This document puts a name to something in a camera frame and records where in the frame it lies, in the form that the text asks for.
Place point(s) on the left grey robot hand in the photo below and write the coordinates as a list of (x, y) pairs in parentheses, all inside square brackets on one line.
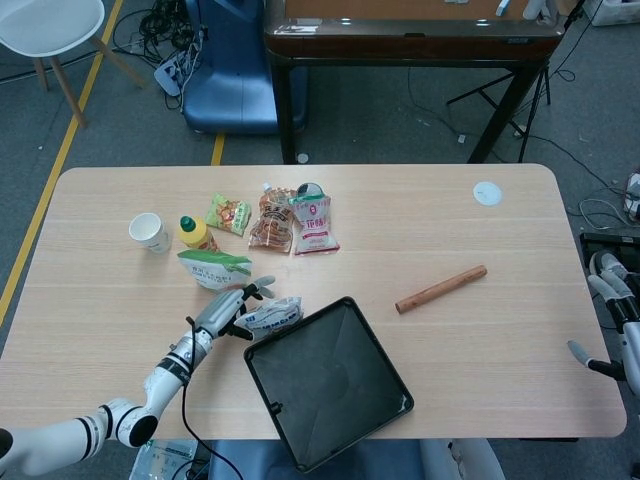
[(220, 312)]

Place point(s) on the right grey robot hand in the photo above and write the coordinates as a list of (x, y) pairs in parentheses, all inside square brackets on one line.
[(631, 345)]

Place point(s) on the white sugar packet blue print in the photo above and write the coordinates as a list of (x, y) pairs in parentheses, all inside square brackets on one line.
[(275, 317)]

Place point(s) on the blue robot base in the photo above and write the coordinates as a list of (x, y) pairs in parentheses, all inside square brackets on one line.
[(235, 75)]

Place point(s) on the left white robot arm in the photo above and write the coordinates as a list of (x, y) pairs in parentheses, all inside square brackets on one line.
[(160, 385)]

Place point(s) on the green and white snack bag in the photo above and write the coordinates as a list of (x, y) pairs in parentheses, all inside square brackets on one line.
[(210, 267)]

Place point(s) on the green snack packet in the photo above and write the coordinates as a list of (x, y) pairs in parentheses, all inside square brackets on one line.
[(229, 215)]

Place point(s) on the pink and white snack bag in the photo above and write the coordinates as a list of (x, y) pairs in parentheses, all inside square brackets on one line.
[(314, 227)]

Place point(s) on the black plastic tray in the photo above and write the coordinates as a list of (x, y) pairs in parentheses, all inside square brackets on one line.
[(327, 382)]

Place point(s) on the yellow bottle green cap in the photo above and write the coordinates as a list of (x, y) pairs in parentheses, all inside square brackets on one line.
[(196, 235)]

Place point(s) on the black case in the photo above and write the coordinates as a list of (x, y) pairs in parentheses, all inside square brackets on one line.
[(607, 245)]

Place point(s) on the brown sauce pouch with spout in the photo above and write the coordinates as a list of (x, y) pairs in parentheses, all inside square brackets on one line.
[(272, 222)]

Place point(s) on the white paper cup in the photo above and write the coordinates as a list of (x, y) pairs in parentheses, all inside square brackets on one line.
[(149, 234)]

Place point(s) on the clear plastic bag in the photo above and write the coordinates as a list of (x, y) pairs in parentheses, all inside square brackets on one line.
[(162, 457)]

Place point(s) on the wooden rolling pin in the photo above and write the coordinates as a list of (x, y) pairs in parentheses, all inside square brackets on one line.
[(440, 290)]

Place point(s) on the white round table grommet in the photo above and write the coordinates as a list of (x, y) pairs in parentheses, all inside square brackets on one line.
[(487, 193)]

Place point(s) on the white power strip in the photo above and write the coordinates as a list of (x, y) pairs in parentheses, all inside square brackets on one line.
[(170, 75)]

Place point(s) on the brown mahjong table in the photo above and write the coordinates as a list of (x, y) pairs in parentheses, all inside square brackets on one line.
[(410, 45)]

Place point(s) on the white storage box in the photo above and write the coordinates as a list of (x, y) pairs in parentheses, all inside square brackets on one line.
[(617, 10)]

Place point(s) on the white chair wooden legs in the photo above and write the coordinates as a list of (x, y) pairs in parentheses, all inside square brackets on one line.
[(45, 25)]

